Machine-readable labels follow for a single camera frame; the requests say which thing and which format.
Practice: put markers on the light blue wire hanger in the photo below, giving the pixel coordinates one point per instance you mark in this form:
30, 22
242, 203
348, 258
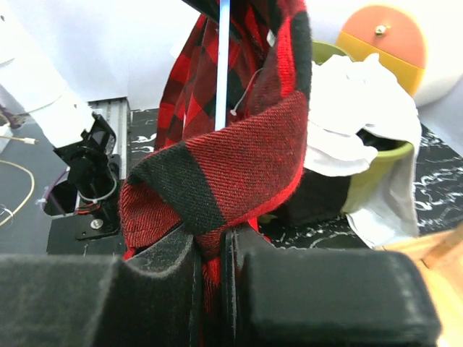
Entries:
222, 64

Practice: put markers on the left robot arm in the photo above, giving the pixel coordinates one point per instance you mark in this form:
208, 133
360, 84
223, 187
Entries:
80, 137

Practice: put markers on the red black plaid shirt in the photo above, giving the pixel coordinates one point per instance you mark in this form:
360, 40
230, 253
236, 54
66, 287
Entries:
212, 180

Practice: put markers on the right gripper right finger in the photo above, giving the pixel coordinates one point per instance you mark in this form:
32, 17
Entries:
321, 297

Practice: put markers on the aluminium frame rail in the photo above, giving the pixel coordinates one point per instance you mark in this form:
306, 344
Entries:
117, 113

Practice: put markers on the black garment in pile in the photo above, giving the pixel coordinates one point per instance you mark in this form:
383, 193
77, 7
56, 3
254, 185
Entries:
317, 198

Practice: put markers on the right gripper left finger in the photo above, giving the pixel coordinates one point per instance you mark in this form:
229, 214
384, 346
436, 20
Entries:
152, 299

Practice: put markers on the green laundry basket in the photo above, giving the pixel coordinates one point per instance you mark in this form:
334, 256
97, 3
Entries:
363, 135

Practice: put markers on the wooden clothes rack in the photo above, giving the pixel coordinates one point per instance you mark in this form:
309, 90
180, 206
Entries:
439, 259

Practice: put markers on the cream cylindrical drum toy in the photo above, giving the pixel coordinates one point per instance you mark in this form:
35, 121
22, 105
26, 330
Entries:
420, 42

